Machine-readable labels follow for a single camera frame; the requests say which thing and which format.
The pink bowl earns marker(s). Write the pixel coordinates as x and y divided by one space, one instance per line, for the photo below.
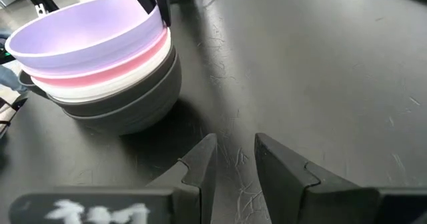
110 74

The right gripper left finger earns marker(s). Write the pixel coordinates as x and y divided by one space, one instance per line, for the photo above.
197 184

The purple bowl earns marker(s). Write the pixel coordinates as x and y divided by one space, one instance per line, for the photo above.
83 27

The black bowl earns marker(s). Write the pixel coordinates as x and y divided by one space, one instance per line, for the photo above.
110 103
143 114

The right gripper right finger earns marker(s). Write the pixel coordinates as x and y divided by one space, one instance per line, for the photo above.
293 194

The white bowl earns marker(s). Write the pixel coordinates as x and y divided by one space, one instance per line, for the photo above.
110 88

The person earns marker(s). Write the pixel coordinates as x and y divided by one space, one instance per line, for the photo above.
10 79

